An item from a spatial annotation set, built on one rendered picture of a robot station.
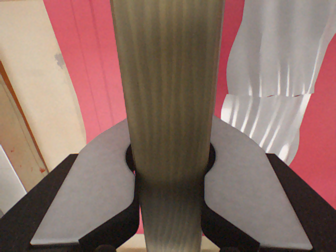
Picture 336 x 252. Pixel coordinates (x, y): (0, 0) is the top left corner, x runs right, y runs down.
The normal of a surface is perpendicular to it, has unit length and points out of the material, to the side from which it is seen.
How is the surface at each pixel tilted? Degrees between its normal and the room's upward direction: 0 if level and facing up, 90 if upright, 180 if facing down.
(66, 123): 0
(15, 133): 90
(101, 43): 0
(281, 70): 31
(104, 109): 0
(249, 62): 36
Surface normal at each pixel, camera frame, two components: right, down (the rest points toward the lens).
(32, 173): 1.00, 0.00
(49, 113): -0.04, 0.50
